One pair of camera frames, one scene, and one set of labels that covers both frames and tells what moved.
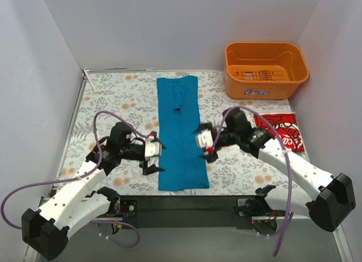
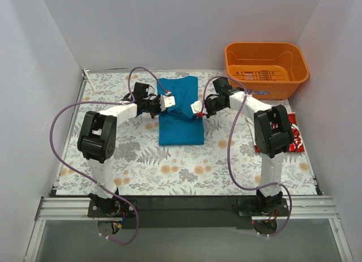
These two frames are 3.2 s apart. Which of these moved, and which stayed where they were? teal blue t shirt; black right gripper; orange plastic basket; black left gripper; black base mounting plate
Moved: teal blue t shirt; black right gripper; black left gripper
Stayed: black base mounting plate; orange plastic basket
